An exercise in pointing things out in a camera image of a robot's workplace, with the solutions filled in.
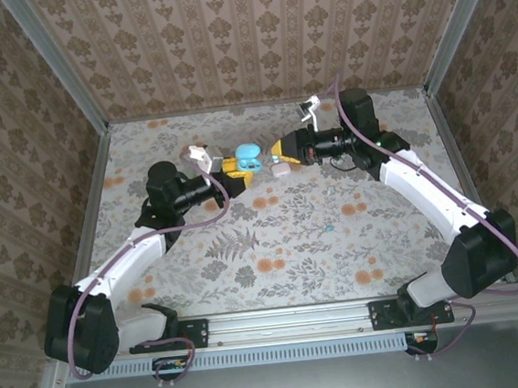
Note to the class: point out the blue earbud charging case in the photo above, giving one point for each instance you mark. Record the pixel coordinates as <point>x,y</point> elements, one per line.
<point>248,154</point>

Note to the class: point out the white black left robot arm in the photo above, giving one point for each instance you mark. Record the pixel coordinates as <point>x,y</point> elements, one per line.
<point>123,257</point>

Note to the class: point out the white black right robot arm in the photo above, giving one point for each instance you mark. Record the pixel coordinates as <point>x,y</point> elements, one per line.
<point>420,197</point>

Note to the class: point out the aluminium base beam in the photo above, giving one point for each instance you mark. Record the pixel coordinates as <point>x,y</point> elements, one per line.
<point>290,324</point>

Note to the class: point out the black connector module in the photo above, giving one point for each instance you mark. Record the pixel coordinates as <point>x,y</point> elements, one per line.
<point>170,365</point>
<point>422,341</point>

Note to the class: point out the grey metal panel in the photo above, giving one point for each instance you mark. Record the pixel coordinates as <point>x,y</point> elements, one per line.
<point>305,387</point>

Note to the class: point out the aluminium table back rail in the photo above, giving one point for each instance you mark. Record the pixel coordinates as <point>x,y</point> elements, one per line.
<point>214,110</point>

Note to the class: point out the aluminium table side rail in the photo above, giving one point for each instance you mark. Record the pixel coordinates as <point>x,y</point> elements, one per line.
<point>90,196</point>
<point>450,139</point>

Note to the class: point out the aluminium frame post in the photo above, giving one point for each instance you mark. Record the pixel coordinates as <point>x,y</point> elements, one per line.
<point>62,66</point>
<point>459,23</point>

